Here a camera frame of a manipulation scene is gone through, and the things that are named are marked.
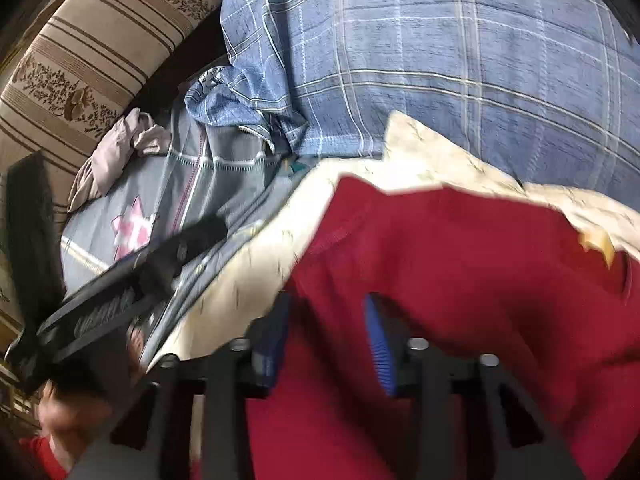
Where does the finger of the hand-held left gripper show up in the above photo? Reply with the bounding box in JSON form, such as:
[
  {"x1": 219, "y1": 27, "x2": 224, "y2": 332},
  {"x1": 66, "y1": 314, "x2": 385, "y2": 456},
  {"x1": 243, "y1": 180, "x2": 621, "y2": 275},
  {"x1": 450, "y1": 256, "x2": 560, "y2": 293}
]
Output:
[{"x1": 127, "y1": 217, "x2": 228, "y2": 293}]

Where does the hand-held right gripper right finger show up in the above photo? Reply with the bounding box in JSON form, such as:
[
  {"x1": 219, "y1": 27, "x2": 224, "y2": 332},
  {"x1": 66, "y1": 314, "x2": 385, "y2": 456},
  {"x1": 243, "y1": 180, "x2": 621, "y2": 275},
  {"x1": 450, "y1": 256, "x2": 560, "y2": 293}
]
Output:
[{"x1": 364, "y1": 295, "x2": 587, "y2": 480}]

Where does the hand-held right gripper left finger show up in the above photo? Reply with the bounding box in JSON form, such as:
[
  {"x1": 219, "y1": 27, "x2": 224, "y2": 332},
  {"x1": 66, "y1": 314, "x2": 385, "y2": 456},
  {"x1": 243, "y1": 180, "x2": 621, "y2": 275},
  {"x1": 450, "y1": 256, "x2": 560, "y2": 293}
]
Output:
[{"x1": 70, "y1": 292, "x2": 293, "y2": 480}]

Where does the red sweater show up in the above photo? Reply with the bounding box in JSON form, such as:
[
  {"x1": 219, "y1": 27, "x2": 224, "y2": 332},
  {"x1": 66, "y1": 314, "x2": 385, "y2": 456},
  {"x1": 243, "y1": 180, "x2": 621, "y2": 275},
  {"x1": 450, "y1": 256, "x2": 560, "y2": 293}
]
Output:
[{"x1": 245, "y1": 175, "x2": 640, "y2": 480}]

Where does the person's left hand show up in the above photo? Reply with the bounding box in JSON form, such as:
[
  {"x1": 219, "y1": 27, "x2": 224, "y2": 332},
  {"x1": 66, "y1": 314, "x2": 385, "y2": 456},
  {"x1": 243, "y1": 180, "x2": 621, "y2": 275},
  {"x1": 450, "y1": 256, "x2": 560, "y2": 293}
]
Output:
[{"x1": 37, "y1": 330, "x2": 148, "y2": 471}]

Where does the grey jacket with pink star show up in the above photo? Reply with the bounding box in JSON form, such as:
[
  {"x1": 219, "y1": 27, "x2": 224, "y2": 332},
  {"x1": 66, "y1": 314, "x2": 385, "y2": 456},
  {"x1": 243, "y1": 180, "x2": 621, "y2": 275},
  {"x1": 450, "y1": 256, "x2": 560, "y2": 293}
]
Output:
[{"x1": 60, "y1": 110, "x2": 301, "y2": 311}]

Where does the cream leaf-print bed sheet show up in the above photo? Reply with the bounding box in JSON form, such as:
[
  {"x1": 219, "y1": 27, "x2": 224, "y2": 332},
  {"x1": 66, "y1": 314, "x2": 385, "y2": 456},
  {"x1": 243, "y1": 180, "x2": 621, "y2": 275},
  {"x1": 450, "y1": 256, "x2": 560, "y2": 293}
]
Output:
[{"x1": 147, "y1": 110, "x2": 640, "y2": 366}]

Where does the pale pink cloth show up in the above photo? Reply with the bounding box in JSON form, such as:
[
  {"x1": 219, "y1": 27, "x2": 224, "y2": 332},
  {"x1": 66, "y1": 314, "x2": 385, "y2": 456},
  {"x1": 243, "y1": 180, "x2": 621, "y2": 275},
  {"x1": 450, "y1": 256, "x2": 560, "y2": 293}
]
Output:
[{"x1": 67, "y1": 107, "x2": 173, "y2": 211}]

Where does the striped floral sofa cushion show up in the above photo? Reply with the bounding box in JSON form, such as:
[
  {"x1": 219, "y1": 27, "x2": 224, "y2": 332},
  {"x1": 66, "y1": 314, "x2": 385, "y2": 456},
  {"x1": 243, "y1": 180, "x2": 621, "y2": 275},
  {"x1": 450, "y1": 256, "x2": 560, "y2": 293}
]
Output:
[{"x1": 0, "y1": 0, "x2": 241, "y2": 221}]

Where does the blue plaid quilt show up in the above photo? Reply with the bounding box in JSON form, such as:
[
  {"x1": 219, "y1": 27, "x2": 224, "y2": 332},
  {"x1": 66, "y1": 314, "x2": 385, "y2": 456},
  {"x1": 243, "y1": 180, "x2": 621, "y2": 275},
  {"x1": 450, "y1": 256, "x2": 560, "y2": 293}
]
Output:
[{"x1": 185, "y1": 0, "x2": 640, "y2": 196}]

